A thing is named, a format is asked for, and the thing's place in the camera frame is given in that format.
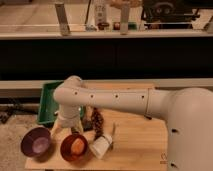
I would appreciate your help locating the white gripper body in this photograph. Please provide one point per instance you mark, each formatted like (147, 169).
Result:
(72, 123)

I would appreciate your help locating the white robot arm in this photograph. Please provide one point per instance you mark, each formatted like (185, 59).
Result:
(188, 114)

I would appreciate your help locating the green plastic tray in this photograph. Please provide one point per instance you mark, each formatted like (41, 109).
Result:
(48, 106)

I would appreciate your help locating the metal post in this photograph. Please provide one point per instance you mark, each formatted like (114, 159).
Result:
(62, 19)
(124, 18)

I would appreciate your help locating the purple bowl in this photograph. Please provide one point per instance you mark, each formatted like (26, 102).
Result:
(36, 142)

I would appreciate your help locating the right metal post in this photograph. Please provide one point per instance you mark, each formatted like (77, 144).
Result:
(124, 18)

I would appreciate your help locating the black machine on shelf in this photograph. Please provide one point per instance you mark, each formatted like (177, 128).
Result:
(168, 14)

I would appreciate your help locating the white cup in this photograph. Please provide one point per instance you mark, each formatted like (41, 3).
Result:
(100, 146)

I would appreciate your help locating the left metal post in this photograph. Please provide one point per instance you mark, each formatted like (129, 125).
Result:
(62, 19)

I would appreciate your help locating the brown braided object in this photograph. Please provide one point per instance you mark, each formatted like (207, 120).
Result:
(97, 123)

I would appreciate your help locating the red bowl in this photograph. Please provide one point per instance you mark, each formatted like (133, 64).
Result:
(65, 148)

